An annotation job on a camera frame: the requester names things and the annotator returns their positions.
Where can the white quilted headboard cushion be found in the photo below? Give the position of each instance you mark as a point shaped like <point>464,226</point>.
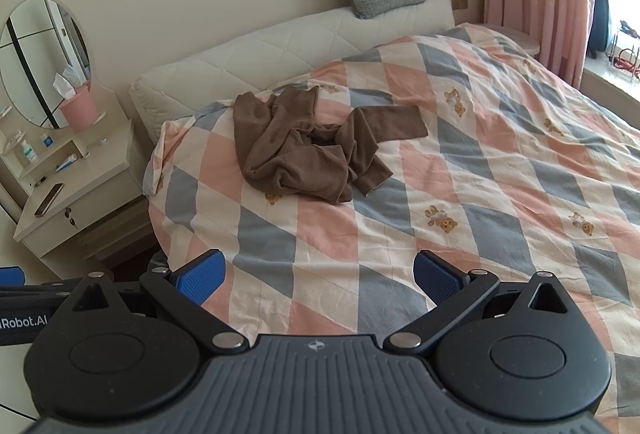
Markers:
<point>265,58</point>

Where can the metal rack on windowsill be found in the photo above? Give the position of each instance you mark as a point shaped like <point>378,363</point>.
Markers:
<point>623,52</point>

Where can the black smartphone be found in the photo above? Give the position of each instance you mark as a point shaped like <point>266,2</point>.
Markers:
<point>47,201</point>

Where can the toothpaste tube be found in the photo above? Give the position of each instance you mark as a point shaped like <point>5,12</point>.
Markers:
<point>67,162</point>

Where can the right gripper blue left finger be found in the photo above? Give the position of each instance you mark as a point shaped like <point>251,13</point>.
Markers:
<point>178,297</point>

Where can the pink tissue box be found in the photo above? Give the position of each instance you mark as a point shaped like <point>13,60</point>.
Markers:
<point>78,107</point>

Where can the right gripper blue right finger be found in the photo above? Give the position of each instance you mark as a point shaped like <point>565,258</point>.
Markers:
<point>459,297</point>

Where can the brown garment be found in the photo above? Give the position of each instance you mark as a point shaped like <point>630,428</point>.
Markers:
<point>283,150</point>

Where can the dark blue bag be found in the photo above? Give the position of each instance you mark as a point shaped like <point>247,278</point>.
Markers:
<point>600,33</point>

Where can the cream dressing table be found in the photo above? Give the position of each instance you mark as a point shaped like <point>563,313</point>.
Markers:
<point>101,217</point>

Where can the white lotion bottle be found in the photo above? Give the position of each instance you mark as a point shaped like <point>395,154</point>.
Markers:
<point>29,152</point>

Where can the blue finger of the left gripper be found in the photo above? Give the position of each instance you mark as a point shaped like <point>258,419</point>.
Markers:
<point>12,276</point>

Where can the blue capped bottle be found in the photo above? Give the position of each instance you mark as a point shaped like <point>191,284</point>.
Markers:
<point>47,140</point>

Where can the oval vanity mirror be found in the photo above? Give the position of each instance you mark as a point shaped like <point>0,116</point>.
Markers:
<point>40,41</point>

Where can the wooden wall socket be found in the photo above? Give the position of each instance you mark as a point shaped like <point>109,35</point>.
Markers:
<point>459,5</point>

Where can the checkered pink grey quilt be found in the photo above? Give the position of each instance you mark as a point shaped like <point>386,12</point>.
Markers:
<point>518,173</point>

